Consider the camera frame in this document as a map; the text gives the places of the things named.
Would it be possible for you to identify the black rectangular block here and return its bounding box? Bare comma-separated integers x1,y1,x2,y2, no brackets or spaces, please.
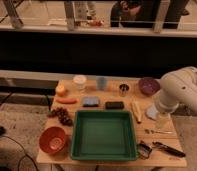
105,101,124,109

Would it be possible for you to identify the black handled peeler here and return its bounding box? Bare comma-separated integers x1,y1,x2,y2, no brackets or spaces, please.
152,141,186,158

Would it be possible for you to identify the green plastic tray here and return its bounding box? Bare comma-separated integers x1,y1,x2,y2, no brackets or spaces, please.
71,110,138,161

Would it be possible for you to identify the small metal cup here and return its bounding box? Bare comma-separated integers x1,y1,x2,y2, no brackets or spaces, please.
119,84,129,97

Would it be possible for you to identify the white lidded cup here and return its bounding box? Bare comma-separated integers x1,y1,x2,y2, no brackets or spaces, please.
73,75,87,91

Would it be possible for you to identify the wooden table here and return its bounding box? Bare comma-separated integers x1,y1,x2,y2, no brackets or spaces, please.
37,80,187,168

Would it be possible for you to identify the light blue cup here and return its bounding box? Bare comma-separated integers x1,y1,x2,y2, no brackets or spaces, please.
96,76,107,90

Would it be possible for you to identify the black cable on floor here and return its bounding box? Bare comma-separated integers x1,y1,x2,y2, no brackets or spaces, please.
0,125,40,171

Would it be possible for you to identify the orange carrot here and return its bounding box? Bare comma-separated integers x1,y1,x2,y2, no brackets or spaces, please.
56,98,77,104

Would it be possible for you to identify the metal fork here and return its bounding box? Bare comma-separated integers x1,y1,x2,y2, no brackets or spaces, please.
145,129,172,134

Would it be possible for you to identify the bunch of dark grapes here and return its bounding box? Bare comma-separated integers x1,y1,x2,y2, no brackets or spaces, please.
47,107,73,126

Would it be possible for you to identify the orange bowl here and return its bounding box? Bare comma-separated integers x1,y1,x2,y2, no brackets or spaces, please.
39,126,67,155

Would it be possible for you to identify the purple bowl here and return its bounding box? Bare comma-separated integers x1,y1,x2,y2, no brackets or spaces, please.
138,77,160,96

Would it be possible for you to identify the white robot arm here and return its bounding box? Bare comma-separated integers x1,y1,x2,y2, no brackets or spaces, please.
154,67,197,113

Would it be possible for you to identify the metal clip tool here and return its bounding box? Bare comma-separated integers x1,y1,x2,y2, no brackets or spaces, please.
137,141,152,159

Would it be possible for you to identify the person in background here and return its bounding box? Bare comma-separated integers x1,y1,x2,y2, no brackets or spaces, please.
110,0,190,29

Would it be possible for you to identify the blue sponge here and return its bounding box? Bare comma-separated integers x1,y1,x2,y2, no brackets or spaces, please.
82,97,99,107

